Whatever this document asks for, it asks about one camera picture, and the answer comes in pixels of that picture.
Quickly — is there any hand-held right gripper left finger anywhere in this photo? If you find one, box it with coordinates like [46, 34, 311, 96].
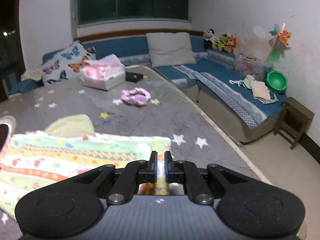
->
[71, 151, 158, 205]

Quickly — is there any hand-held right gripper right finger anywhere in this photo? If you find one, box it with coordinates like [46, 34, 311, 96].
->
[164, 151, 250, 205]

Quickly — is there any patterned green baby garment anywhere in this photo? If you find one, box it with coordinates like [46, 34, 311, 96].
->
[0, 114, 185, 215]

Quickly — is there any grey star-print table cover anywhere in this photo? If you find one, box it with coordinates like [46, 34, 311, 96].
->
[0, 65, 273, 240]

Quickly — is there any pink scrunchie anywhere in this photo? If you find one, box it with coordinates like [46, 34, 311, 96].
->
[121, 87, 151, 107]

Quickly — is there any blue sofa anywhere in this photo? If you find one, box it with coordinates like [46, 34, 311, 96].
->
[7, 30, 289, 144]

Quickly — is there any pink tissue pack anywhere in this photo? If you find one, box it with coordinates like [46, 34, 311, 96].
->
[79, 54, 126, 91]

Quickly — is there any plain grey pillow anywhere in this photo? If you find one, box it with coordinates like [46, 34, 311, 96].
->
[146, 32, 197, 67]

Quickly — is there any beige folded cloth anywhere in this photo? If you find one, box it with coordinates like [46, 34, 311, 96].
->
[250, 80, 272, 100]

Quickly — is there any clear storage box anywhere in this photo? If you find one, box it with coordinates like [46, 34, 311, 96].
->
[234, 53, 274, 82]

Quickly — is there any panda plush toy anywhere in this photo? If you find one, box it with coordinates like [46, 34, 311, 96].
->
[203, 28, 217, 50]

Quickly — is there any yellow-green plush toy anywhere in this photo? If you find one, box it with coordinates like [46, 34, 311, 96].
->
[216, 34, 229, 52]

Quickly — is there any butterfly print pillow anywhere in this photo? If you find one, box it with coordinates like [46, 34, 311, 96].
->
[41, 40, 97, 85]

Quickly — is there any green plastic basin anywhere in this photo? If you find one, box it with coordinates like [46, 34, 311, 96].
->
[265, 70, 288, 94]

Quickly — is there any orange plush toy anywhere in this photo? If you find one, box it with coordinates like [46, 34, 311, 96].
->
[226, 34, 237, 54]

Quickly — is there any dark wooden stool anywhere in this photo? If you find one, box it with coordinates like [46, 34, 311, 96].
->
[273, 97, 315, 150]

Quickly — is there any cream crumpled cloth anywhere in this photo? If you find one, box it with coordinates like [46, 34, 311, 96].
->
[21, 69, 43, 82]

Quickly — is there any dark window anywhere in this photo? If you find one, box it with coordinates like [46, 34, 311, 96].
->
[76, 0, 193, 27]

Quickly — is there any colourful pinwheel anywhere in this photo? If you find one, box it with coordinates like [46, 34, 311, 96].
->
[266, 24, 292, 63]

